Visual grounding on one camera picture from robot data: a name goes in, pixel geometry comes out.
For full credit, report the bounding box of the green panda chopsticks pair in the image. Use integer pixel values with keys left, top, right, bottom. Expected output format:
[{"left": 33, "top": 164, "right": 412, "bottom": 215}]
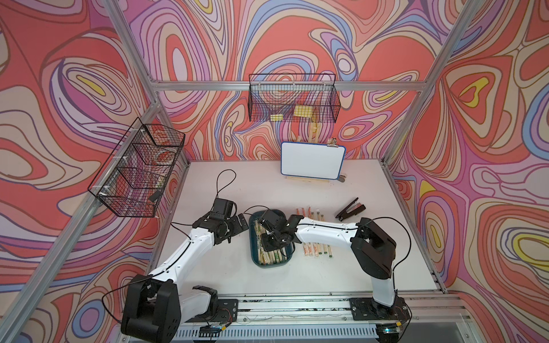
[{"left": 310, "top": 211, "right": 327, "bottom": 257}]

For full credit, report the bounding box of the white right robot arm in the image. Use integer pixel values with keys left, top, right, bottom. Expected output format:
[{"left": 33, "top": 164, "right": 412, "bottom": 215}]
[{"left": 258, "top": 210, "right": 397, "bottom": 320}]

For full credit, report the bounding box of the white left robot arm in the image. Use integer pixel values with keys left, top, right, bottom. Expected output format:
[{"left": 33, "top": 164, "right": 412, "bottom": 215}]
[{"left": 121, "top": 198, "right": 249, "bottom": 342}]

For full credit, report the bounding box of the teal plastic storage box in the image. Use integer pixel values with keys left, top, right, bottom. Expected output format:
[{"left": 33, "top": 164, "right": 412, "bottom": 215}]
[{"left": 249, "top": 210, "right": 295, "bottom": 269}]

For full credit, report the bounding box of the black stapler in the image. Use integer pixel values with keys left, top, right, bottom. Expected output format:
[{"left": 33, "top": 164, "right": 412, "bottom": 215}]
[{"left": 335, "top": 197, "right": 366, "bottom": 222}]

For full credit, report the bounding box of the small white whiteboard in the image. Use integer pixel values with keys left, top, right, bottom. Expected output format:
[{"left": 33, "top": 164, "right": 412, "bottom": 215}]
[{"left": 280, "top": 141, "right": 347, "bottom": 181}]

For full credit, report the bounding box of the wooden whiteboard stand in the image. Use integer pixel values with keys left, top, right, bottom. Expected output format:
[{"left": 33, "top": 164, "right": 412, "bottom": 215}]
[{"left": 285, "top": 123, "right": 347, "bottom": 185}]

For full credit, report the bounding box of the black wire basket left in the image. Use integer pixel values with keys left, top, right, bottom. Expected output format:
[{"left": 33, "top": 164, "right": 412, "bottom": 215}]
[{"left": 87, "top": 119, "right": 186, "bottom": 218}]

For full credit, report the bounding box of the black wire basket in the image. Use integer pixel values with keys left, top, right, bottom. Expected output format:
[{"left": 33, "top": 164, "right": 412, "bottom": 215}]
[
  {"left": 87, "top": 119, "right": 186, "bottom": 218},
  {"left": 248, "top": 71, "right": 341, "bottom": 124}
]

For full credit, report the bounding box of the black wire basket back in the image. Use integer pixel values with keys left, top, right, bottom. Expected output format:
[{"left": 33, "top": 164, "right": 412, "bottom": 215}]
[{"left": 248, "top": 71, "right": 341, "bottom": 124}]

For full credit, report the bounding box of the aluminium frame post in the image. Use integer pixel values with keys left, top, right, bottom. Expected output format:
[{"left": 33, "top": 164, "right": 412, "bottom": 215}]
[{"left": 102, "top": 0, "right": 192, "bottom": 164}]

